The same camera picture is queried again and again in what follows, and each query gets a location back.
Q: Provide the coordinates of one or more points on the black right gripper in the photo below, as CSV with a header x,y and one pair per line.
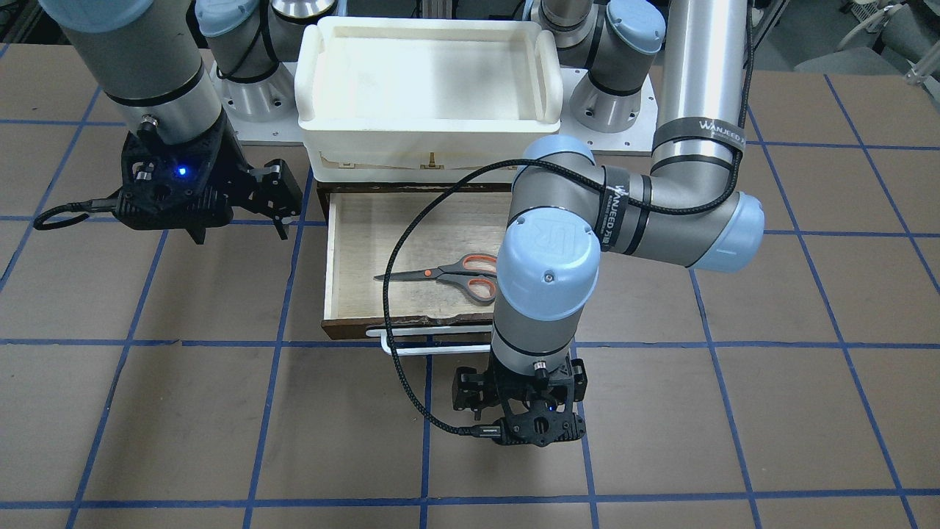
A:
x,y
233,163

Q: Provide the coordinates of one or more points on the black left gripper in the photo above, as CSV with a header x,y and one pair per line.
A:
x,y
468,387

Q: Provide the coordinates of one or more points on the grey orange scissors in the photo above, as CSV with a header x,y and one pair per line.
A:
x,y
475,273

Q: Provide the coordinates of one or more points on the wooden drawer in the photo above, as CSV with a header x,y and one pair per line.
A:
x,y
363,229

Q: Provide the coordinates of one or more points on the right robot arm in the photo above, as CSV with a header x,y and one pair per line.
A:
x,y
143,55

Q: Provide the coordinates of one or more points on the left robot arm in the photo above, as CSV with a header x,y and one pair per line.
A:
x,y
567,209

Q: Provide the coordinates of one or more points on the white plastic drawer cabinet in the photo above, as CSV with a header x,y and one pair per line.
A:
x,y
336,45

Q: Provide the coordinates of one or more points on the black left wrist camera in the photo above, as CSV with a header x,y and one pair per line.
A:
x,y
539,427

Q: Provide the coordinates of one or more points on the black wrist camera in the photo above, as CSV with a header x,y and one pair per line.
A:
x,y
172,187
539,427

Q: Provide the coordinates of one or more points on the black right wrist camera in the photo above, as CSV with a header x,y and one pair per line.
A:
x,y
172,187

